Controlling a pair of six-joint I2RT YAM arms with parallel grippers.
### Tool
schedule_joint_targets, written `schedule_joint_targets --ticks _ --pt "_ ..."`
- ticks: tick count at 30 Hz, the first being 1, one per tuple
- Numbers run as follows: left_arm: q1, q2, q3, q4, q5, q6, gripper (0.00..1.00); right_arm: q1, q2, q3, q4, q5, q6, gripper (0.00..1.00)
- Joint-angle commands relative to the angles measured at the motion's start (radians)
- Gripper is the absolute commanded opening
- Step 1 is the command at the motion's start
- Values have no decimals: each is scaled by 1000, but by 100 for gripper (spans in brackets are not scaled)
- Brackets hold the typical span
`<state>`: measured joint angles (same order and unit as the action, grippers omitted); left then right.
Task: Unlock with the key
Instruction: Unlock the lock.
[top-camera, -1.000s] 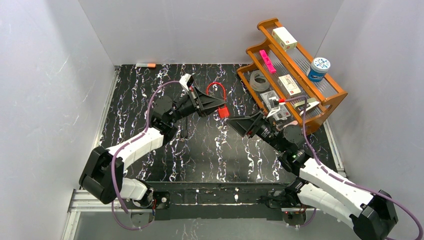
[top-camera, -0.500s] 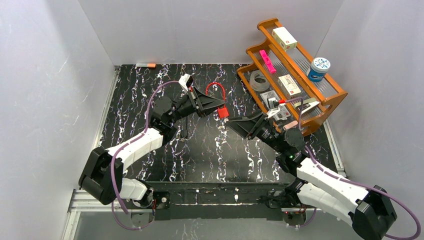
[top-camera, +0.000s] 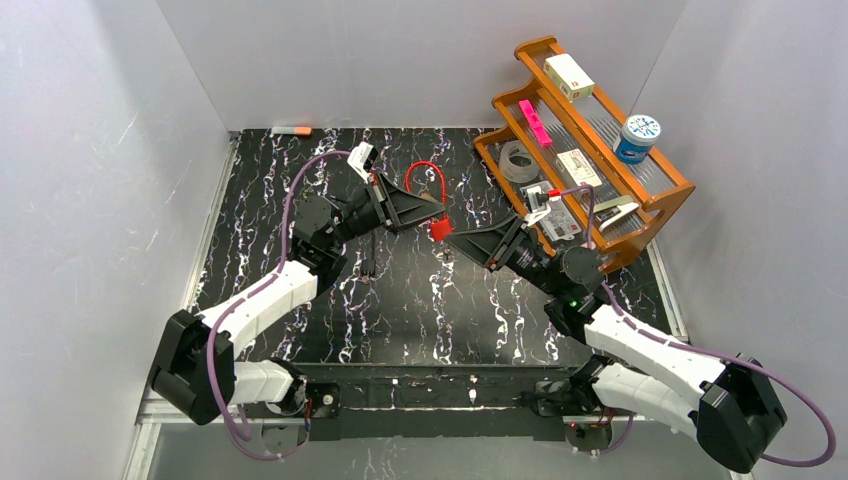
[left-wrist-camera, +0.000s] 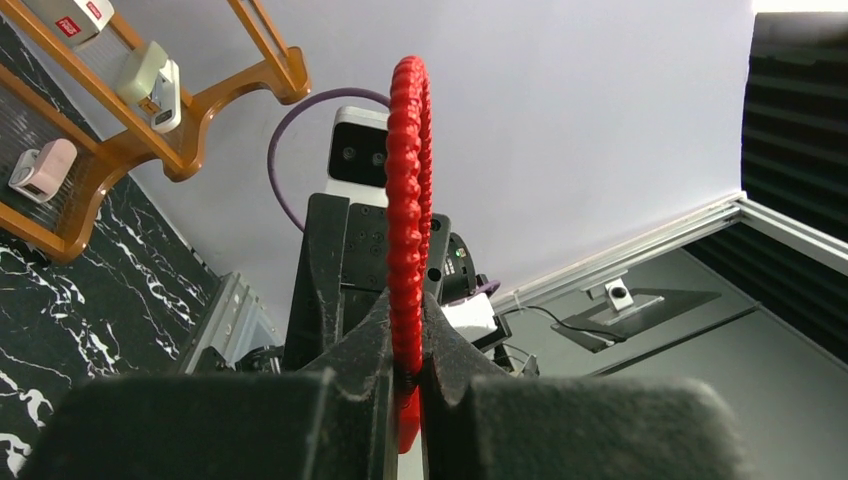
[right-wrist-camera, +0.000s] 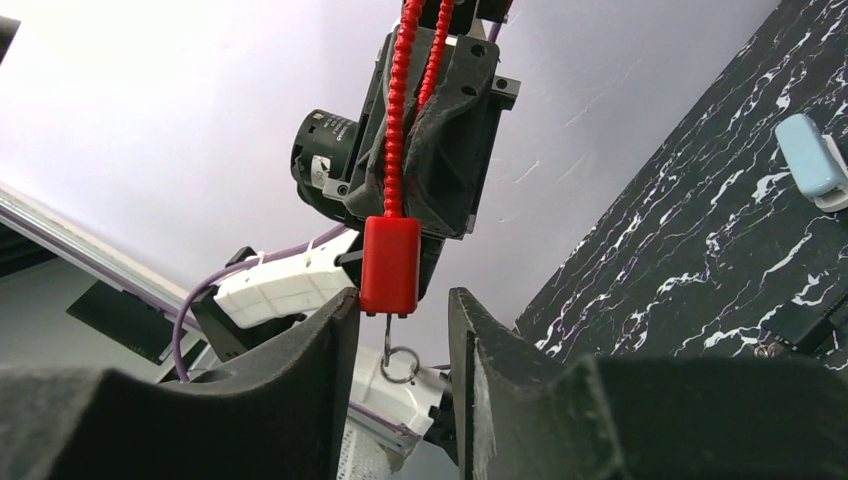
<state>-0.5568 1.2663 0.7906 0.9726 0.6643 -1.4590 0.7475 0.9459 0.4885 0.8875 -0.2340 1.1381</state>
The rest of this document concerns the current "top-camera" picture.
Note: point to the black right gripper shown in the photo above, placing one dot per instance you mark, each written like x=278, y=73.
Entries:
x=501, y=245

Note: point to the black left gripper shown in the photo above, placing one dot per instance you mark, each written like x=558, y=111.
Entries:
x=383, y=206

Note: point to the black cable padlock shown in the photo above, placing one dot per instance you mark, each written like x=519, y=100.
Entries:
x=368, y=266

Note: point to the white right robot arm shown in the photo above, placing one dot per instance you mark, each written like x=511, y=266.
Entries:
x=727, y=406

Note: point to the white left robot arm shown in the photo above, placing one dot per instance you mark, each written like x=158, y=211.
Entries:
x=196, y=366

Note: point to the packaged blister card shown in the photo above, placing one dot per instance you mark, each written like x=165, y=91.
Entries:
x=560, y=223

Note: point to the clear tape roll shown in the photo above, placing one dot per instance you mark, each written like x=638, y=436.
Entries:
x=516, y=163

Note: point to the orange wooden shelf rack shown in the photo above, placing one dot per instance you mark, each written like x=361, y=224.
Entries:
x=592, y=125

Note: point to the white red staple box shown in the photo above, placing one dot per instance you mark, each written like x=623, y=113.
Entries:
x=574, y=166

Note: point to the pink highlighter marker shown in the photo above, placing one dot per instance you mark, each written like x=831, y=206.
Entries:
x=535, y=123

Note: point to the orange grey marker pen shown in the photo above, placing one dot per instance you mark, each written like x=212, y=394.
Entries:
x=300, y=131

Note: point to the white box top shelf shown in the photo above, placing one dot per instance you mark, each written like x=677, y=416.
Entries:
x=568, y=77

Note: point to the blue white round jar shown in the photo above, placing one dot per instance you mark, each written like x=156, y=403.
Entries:
x=637, y=136

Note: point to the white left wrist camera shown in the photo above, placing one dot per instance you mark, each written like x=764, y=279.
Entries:
x=361, y=159

